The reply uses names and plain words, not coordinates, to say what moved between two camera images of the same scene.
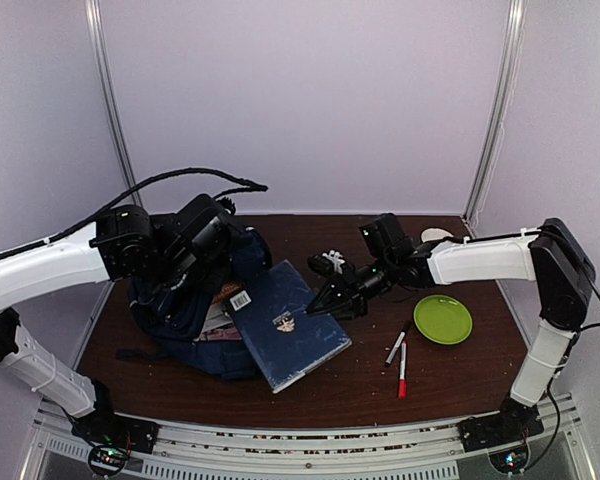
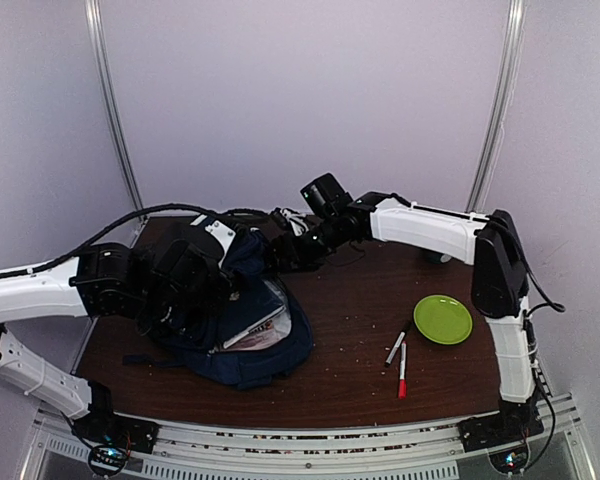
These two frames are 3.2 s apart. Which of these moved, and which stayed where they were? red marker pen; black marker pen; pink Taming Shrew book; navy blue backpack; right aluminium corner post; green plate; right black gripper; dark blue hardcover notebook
Moved: dark blue hardcover notebook; navy blue backpack; pink Taming Shrew book; right black gripper
Stayed: green plate; right aluminium corner post; red marker pen; black marker pen
